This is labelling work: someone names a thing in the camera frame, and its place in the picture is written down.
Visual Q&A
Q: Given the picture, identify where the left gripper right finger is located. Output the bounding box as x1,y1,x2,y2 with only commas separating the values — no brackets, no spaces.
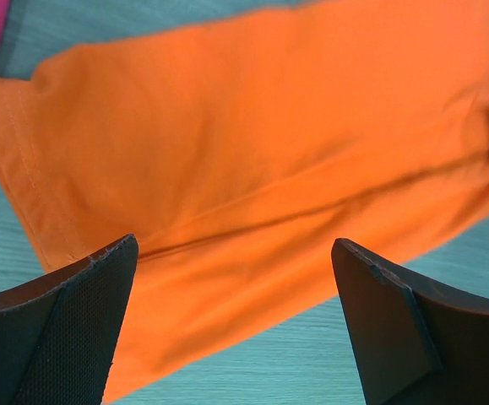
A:
331,239,489,405

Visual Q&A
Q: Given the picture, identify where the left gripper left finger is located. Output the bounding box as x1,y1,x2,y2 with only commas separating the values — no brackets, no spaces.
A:
0,235,139,404

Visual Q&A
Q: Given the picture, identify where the orange t shirt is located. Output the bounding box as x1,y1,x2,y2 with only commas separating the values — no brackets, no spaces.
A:
0,1,489,402

